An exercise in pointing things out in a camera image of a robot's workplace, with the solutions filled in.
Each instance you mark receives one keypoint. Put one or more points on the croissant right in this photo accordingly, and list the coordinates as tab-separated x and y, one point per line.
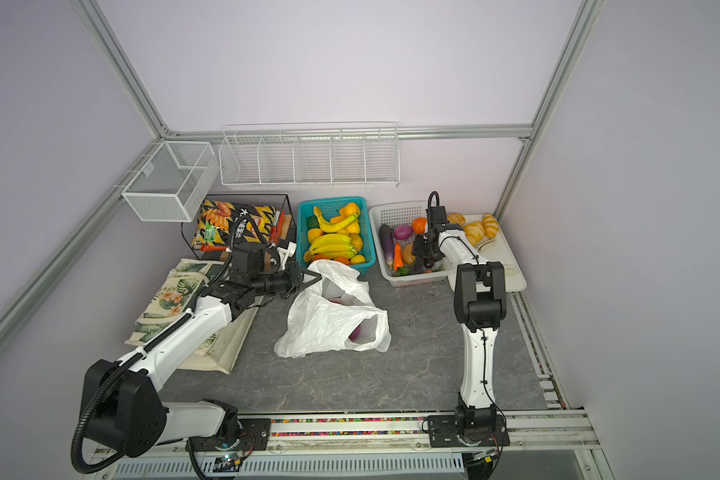
490	225

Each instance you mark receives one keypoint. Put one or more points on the white plastic grocery bag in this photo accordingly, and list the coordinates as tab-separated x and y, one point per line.
336	313

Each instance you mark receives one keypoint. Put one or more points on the white plastic vegetable basket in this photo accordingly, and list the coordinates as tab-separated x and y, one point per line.
395	214

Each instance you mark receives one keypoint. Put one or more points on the orange carrot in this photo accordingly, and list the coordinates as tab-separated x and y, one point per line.
397	257

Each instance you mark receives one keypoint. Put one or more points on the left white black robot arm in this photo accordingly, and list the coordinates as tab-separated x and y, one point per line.
121	413

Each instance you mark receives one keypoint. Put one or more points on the brown potato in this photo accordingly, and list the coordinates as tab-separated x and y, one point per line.
408	255

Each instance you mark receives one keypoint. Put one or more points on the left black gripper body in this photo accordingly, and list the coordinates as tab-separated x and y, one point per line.
287	280

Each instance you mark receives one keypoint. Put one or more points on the single yellow banana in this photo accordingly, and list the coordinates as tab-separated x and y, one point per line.
329	227

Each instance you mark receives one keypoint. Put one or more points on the black yellow chips bag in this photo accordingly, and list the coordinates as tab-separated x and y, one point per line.
220	220

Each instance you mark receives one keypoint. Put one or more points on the yellow banana bunch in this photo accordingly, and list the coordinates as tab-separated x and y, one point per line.
331	244

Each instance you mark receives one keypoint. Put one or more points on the croissant middle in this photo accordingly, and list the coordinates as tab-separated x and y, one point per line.
474	232

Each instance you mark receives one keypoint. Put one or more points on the white mesh wall basket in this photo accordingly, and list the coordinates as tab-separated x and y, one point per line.
173	181

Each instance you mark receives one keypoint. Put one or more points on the white tray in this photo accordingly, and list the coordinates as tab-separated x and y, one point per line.
510	258

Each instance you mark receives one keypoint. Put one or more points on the purple red onion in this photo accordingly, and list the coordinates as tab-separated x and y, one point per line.
403	232

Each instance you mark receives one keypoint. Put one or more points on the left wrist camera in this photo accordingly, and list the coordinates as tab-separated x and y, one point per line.
286	250

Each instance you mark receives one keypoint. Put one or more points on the white wire wall rack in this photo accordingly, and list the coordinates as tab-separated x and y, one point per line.
310	154

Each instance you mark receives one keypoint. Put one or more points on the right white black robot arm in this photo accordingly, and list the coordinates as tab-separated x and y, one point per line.
480	305

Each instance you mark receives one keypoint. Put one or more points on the dark purple eggplant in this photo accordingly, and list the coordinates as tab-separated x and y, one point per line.
387	243

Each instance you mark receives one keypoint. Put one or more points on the orange tangerine in white basket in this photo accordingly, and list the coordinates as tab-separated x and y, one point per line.
419	225

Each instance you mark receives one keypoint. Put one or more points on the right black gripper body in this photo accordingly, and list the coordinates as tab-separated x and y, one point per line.
422	248

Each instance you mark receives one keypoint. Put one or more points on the black wire wooden shelf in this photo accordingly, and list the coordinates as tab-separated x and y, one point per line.
283	228

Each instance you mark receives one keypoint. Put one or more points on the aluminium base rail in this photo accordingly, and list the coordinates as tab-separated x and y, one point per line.
371	444

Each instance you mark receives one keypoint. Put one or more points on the teal plastic fruit basket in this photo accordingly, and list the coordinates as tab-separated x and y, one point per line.
333	209

